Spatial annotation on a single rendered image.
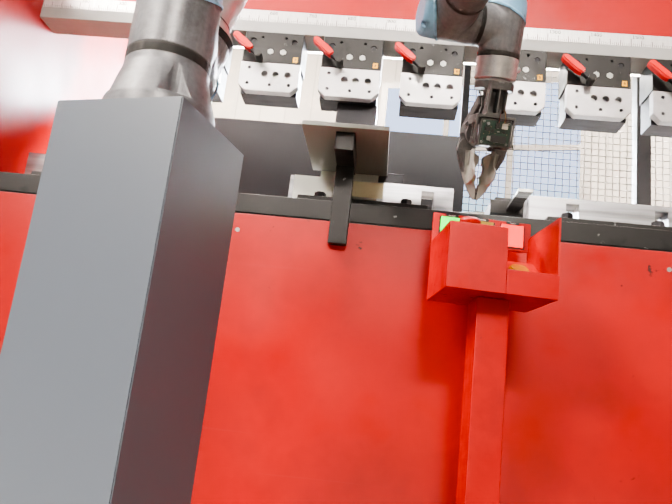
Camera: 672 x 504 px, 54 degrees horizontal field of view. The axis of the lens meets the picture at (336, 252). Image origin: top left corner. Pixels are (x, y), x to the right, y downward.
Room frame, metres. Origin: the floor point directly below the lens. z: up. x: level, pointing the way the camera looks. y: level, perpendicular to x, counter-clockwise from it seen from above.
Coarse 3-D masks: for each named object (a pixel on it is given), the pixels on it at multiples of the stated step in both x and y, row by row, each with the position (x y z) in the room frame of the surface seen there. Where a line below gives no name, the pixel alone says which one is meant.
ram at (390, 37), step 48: (288, 0) 1.50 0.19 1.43; (336, 0) 1.49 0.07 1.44; (384, 0) 1.48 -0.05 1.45; (528, 0) 1.45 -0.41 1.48; (576, 0) 1.44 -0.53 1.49; (624, 0) 1.43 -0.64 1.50; (384, 48) 1.52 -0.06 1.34; (528, 48) 1.45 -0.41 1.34; (576, 48) 1.44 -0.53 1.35; (624, 48) 1.43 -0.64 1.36
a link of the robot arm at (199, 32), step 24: (144, 0) 0.79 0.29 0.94; (168, 0) 0.78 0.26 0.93; (192, 0) 0.79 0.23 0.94; (216, 0) 0.82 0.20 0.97; (144, 24) 0.78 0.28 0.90; (168, 24) 0.78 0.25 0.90; (192, 24) 0.79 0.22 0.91; (216, 24) 0.83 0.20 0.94; (192, 48) 0.79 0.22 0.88; (216, 48) 0.88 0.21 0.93
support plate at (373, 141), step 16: (304, 128) 1.27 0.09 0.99; (320, 128) 1.26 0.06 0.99; (336, 128) 1.25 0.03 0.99; (352, 128) 1.24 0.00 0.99; (368, 128) 1.24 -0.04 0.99; (384, 128) 1.24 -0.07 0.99; (320, 144) 1.35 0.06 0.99; (368, 144) 1.32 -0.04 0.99; (384, 144) 1.31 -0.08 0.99; (320, 160) 1.44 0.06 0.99; (368, 160) 1.41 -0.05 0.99; (384, 160) 1.40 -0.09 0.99
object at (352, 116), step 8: (344, 104) 1.52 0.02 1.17; (352, 104) 1.51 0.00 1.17; (344, 112) 1.51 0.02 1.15; (352, 112) 1.51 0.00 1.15; (360, 112) 1.51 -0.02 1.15; (368, 112) 1.51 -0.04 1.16; (376, 112) 1.51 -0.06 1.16; (336, 120) 1.52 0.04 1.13; (344, 120) 1.51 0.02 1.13; (352, 120) 1.51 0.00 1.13; (360, 120) 1.51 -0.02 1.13; (368, 120) 1.51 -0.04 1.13; (376, 120) 1.53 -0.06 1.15
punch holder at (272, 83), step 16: (256, 32) 1.50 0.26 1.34; (256, 48) 1.50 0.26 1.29; (272, 48) 1.50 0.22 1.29; (288, 48) 1.50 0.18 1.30; (304, 48) 1.52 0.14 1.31; (256, 64) 1.50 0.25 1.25; (272, 64) 1.50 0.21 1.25; (288, 64) 1.49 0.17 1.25; (304, 64) 1.55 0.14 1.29; (240, 80) 1.50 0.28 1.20; (256, 80) 1.50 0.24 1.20; (272, 80) 1.50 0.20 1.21; (288, 80) 1.49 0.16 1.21; (256, 96) 1.53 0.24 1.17; (272, 96) 1.52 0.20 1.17; (288, 96) 1.51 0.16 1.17
